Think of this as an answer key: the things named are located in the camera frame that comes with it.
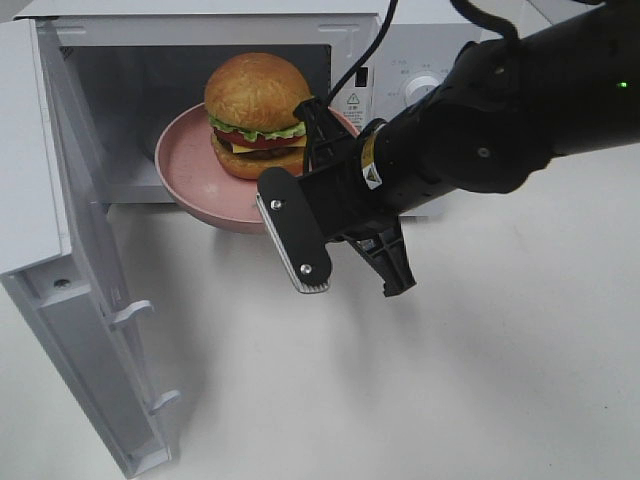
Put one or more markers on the pink round plate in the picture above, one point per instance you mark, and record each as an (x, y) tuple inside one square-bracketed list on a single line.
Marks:
[(191, 173)]

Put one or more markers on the white microwave door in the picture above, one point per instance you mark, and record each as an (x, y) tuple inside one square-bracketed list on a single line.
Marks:
[(59, 261)]

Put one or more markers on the white microwave oven body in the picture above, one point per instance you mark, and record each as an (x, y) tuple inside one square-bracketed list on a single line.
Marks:
[(134, 66)]

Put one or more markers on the toy burger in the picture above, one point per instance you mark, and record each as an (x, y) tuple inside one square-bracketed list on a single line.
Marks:
[(250, 101)]

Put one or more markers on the upper white power knob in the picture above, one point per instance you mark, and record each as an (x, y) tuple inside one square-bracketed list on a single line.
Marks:
[(419, 86)]

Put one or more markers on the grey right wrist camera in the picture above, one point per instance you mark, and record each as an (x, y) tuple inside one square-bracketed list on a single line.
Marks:
[(301, 286)]

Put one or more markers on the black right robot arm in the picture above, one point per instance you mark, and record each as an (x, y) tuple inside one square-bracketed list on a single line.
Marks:
[(506, 109)]

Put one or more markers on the white warning label sticker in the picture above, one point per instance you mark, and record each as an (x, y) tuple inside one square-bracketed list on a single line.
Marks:
[(354, 105)]

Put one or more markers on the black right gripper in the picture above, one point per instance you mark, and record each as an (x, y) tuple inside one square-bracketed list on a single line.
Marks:
[(332, 203)]

